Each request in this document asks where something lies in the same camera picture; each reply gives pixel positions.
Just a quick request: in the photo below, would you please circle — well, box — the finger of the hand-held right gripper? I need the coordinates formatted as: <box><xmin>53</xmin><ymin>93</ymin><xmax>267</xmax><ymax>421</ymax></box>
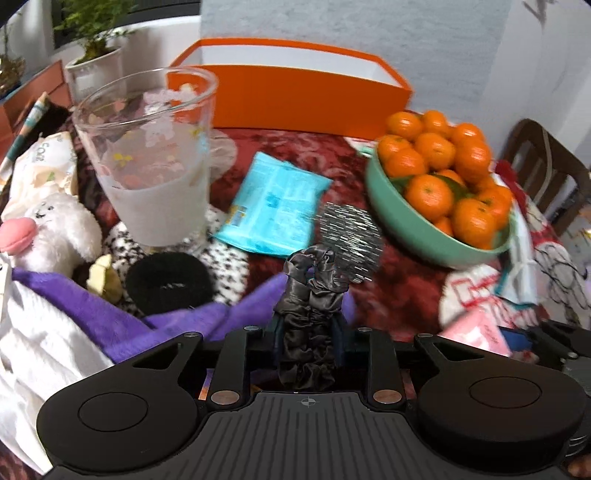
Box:
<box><xmin>498</xmin><ymin>324</ymin><xmax>543</xmax><ymax>355</ymax></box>

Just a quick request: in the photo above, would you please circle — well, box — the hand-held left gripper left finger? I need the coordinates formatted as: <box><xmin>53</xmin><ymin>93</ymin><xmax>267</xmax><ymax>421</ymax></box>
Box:
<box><xmin>131</xmin><ymin>314</ymin><xmax>283</xmax><ymax>411</ymax></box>

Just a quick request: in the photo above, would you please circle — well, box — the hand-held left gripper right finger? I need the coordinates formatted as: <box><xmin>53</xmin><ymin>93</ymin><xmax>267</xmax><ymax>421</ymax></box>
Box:
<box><xmin>332</xmin><ymin>318</ymin><xmax>485</xmax><ymax>411</ymax></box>

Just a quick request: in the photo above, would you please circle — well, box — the grey satin scrunchie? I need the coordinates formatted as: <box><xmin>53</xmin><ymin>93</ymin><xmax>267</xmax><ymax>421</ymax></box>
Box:
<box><xmin>272</xmin><ymin>244</ymin><xmax>349</xmax><ymax>393</ymax></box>

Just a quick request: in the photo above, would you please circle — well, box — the purple fleece cloth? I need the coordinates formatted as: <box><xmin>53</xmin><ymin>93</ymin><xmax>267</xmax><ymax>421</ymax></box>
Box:
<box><xmin>11</xmin><ymin>268</ymin><xmax>356</xmax><ymax>365</ymax></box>

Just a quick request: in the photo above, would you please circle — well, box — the white plush bunny pink heart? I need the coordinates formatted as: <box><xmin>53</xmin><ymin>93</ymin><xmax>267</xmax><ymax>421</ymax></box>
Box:
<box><xmin>0</xmin><ymin>191</ymin><xmax>102</xmax><ymax>278</ymax></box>

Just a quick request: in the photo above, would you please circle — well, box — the white cloth face mask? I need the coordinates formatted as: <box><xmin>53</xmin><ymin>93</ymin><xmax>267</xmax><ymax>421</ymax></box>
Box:
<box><xmin>0</xmin><ymin>258</ymin><xmax>116</xmax><ymax>476</ymax></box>

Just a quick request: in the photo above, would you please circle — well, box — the orange cardboard box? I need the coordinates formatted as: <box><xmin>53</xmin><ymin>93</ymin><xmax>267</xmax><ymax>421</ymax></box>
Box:
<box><xmin>167</xmin><ymin>38</ymin><xmax>413</xmax><ymax>139</ymax></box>

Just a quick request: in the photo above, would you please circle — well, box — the pink packet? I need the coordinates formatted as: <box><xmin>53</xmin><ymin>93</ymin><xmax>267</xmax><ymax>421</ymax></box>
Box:
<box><xmin>441</xmin><ymin>307</ymin><xmax>513</xmax><ymax>358</ymax></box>

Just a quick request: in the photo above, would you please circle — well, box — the red patterned blanket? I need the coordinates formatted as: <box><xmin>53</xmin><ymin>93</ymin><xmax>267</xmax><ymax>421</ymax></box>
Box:
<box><xmin>0</xmin><ymin>102</ymin><xmax>591</xmax><ymax>480</ymax></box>

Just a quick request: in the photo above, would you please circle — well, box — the black and white spotted pad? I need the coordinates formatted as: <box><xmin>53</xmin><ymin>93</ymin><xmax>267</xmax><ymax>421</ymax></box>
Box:
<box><xmin>102</xmin><ymin>208</ymin><xmax>252</xmax><ymax>305</ymax></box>

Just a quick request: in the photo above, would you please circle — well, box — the silver glittery pad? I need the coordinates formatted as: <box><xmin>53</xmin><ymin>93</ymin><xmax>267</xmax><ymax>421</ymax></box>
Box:
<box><xmin>316</xmin><ymin>200</ymin><xmax>384</xmax><ymax>283</ymax></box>

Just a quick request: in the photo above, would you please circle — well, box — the green bowl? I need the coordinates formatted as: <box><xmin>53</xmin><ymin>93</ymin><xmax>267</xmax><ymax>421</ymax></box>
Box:
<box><xmin>359</xmin><ymin>138</ymin><xmax>513</xmax><ymax>269</ymax></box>

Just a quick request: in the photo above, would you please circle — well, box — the blue snack packet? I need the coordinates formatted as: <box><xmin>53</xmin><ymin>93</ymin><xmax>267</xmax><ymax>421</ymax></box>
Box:
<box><xmin>212</xmin><ymin>151</ymin><xmax>334</xmax><ymax>258</ymax></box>

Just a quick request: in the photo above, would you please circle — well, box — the black hair band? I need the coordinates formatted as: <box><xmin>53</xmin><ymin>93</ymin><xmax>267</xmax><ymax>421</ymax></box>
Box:
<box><xmin>126</xmin><ymin>251</ymin><xmax>214</xmax><ymax>317</ymax></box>

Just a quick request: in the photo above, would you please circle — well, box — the dark wooden chair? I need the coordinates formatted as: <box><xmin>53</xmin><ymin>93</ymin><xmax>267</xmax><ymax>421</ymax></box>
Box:
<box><xmin>501</xmin><ymin>117</ymin><xmax>591</xmax><ymax>236</ymax></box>

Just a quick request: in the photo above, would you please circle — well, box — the pile of tangerines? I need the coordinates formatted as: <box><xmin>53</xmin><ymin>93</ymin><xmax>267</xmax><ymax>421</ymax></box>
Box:
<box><xmin>376</xmin><ymin>110</ymin><xmax>514</xmax><ymax>250</ymax></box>

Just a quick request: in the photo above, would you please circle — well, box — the small yellow plush piece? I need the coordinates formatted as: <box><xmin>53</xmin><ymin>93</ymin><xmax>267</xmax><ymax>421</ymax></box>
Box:
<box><xmin>88</xmin><ymin>254</ymin><xmax>123</xmax><ymax>303</ymax></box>

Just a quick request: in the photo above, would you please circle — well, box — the clear glass cup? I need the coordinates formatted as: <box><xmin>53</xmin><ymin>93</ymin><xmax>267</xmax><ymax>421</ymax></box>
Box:
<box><xmin>71</xmin><ymin>67</ymin><xmax>237</xmax><ymax>250</ymax></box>

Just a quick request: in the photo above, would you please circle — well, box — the white wet wipes pack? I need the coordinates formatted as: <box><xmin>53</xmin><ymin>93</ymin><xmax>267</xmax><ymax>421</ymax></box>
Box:
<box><xmin>9</xmin><ymin>131</ymin><xmax>79</xmax><ymax>208</ymax></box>

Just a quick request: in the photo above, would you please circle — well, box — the potted plant in white pot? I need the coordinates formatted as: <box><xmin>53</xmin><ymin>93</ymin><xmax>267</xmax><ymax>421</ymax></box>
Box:
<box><xmin>53</xmin><ymin>0</ymin><xmax>134</xmax><ymax>104</ymax></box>

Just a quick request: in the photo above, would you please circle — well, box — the white window sill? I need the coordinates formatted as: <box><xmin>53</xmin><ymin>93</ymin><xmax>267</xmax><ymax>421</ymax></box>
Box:
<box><xmin>115</xmin><ymin>16</ymin><xmax>201</xmax><ymax>79</ymax></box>

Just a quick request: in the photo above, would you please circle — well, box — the checked tablecloth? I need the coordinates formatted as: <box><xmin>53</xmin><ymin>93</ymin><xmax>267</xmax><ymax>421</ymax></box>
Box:
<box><xmin>0</xmin><ymin>92</ymin><xmax>51</xmax><ymax>185</ymax></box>

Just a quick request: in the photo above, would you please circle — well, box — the brown cardboard box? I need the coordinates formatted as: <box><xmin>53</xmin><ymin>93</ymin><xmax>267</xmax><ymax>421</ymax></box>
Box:
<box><xmin>0</xmin><ymin>60</ymin><xmax>70</xmax><ymax>134</ymax></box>

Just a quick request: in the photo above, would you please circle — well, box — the plant in glass vase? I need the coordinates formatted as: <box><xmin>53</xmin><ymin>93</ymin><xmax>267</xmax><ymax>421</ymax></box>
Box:
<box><xmin>0</xmin><ymin>28</ymin><xmax>26</xmax><ymax>97</ymax></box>

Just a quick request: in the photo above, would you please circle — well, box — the grey felt wall panel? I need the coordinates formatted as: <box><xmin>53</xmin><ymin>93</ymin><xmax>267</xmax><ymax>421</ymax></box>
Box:
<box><xmin>200</xmin><ymin>0</ymin><xmax>513</xmax><ymax>123</ymax></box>

